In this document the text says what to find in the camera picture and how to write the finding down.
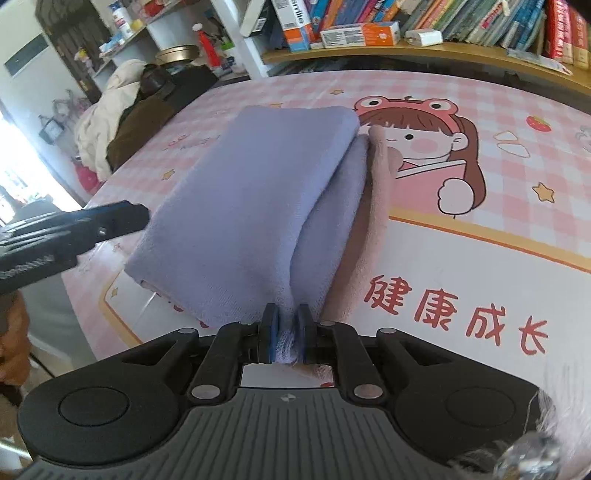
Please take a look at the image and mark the cream cloth pile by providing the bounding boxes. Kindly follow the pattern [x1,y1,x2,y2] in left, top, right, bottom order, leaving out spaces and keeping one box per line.
[74,58,148,182]

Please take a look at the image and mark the lavender cloth garment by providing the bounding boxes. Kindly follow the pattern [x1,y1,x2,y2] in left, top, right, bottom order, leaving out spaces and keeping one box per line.
[124,105,371,366]

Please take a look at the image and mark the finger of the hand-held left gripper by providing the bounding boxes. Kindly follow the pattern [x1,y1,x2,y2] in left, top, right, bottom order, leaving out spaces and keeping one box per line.
[68,200,151,257]

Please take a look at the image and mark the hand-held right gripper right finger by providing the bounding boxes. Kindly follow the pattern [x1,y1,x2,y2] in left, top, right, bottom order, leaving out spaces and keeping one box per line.
[297,303,462,400]

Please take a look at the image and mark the white bottle with blue label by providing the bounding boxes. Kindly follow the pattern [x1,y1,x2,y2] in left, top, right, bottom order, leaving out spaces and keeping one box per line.
[110,1,134,34]

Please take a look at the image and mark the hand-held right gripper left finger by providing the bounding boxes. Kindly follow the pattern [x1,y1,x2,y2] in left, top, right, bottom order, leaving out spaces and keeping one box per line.
[120,304,280,401]

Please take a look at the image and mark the dark brown jacket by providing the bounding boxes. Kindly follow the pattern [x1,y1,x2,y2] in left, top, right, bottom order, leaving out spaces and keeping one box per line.
[106,65,219,171]

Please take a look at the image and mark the white charger adapter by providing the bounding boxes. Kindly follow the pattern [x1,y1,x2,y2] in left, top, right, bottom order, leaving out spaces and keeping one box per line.
[405,28,444,47]

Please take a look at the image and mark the round gold tin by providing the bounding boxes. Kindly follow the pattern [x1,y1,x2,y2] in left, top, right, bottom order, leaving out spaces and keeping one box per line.
[154,45,200,65]

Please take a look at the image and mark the blue and orange box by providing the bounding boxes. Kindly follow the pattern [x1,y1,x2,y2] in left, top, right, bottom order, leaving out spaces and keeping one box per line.
[271,0,311,52]

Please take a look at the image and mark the pink checked cartoon table mat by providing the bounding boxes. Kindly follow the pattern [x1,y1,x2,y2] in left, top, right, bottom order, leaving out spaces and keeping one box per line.
[62,69,591,480]

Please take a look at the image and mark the dark wall panel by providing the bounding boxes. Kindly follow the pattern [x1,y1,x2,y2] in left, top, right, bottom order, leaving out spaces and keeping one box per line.
[4,33,49,78]

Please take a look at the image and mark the white shelving frame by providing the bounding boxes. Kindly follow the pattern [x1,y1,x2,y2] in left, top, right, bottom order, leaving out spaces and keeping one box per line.
[90,0,278,80]

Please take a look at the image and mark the pink bag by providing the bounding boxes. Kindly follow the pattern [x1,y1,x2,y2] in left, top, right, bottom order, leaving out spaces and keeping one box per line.
[71,157,105,197]

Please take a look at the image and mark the row of books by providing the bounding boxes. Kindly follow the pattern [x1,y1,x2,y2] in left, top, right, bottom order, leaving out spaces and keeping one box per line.
[309,0,591,65]

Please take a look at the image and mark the orange and white flat box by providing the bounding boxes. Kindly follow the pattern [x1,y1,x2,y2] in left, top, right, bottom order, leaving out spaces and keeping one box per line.
[320,21,402,49]

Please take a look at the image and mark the dusty pink cloth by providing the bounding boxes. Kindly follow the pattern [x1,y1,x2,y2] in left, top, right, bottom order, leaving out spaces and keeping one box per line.
[316,124,404,386]

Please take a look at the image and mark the wooden bookshelf board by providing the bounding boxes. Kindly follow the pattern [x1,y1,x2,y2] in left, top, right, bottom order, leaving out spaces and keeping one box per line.
[261,39,591,99]

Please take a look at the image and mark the red bottle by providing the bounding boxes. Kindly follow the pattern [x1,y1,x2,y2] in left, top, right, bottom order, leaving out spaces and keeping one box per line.
[194,23,218,70]

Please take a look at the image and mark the person's left hand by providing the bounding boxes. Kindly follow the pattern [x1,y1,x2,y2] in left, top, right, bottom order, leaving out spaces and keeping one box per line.
[0,293,32,385]

